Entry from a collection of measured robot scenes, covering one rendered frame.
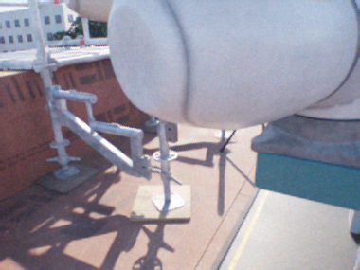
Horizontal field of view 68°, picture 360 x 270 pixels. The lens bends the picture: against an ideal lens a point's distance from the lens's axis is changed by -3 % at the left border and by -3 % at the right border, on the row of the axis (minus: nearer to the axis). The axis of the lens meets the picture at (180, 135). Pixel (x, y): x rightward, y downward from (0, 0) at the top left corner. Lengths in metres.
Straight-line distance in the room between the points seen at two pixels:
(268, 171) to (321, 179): 0.07
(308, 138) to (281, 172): 0.06
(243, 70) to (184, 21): 0.05
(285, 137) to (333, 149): 0.06
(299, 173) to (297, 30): 0.24
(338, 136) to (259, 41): 0.24
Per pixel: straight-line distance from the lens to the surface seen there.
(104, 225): 1.46
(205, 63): 0.18
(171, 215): 1.43
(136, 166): 1.50
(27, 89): 1.88
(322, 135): 0.40
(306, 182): 0.42
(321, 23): 0.25
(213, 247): 1.29
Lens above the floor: 0.89
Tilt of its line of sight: 21 degrees down
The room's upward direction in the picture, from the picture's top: 2 degrees counter-clockwise
